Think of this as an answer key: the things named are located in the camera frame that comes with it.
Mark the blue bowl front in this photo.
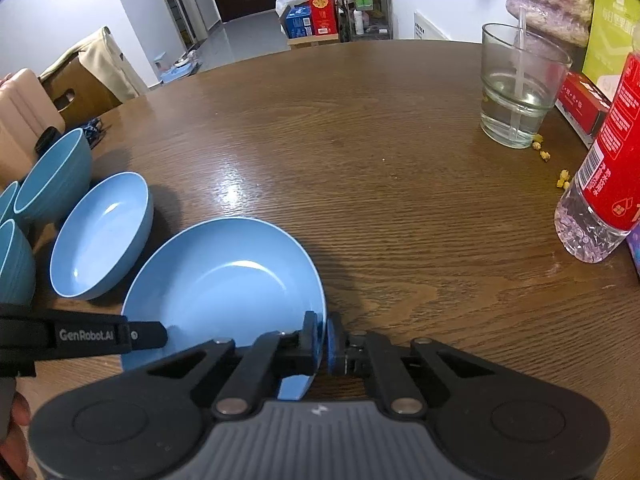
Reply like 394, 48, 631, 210
0, 219, 36, 307

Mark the blue bowl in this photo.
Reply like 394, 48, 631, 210
0, 219, 36, 307
14, 128, 92, 226
0, 181, 20, 223

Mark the light blue plate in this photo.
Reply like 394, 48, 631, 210
120, 218, 326, 370
49, 171, 154, 300

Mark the blue bowl back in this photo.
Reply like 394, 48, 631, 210
14, 128, 92, 226

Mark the person's left hand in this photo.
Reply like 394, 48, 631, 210
1, 392, 35, 479

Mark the black cylindrical cup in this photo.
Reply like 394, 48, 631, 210
34, 126, 62, 158

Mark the pink ribbed suitcase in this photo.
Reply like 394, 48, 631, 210
0, 68, 65, 188

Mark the wooden chair with beige cloth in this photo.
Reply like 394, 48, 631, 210
39, 26, 149, 130

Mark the water bottle red label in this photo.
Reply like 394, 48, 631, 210
554, 28, 640, 263

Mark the purple tissue box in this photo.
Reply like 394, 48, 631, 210
626, 223, 640, 275

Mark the clear drinking glass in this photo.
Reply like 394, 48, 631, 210
480, 15, 572, 148

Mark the red flat box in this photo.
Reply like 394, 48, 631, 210
555, 72, 611, 148

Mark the red box on floor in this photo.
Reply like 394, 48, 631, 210
308, 0, 337, 36

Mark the blue box on floor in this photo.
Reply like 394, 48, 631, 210
284, 3, 314, 39

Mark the green yellow package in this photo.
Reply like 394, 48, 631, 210
582, 0, 639, 101

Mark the blue lanyard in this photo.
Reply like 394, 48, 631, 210
79, 116, 109, 149

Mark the white board against wall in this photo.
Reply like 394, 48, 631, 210
413, 10, 449, 41

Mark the metal wire rack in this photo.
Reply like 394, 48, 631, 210
338, 0, 394, 42

